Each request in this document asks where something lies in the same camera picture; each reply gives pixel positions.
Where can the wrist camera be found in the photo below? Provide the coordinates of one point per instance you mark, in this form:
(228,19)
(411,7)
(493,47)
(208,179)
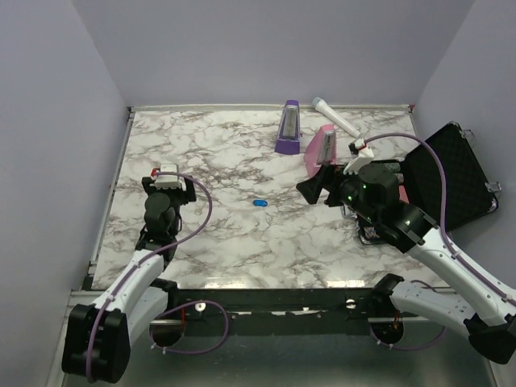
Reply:
(163,177)
(362,155)

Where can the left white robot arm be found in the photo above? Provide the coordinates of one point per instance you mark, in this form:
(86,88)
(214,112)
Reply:
(100,335)

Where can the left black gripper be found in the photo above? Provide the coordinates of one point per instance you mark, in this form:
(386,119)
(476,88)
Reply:
(186,196)

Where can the purple metronome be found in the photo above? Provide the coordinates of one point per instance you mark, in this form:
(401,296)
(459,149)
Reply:
(288,141)

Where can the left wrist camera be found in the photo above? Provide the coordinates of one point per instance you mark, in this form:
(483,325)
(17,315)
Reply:
(163,177)

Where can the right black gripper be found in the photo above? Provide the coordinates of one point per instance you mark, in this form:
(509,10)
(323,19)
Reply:
(329,176)

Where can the blue orange chip roll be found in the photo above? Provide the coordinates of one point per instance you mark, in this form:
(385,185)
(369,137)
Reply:
(370,234)

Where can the white toy microphone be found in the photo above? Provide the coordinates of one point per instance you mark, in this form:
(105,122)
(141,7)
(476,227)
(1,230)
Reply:
(321,106)

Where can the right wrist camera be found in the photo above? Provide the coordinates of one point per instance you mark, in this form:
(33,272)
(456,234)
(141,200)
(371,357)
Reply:
(362,155)

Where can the black poker chip case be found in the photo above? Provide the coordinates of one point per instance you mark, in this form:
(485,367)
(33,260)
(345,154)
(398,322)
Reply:
(438,185)

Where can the blue key tag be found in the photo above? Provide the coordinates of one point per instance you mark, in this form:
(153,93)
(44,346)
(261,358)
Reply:
(260,203)

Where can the pink metronome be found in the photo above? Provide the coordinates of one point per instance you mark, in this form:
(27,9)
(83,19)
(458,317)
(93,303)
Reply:
(321,149)

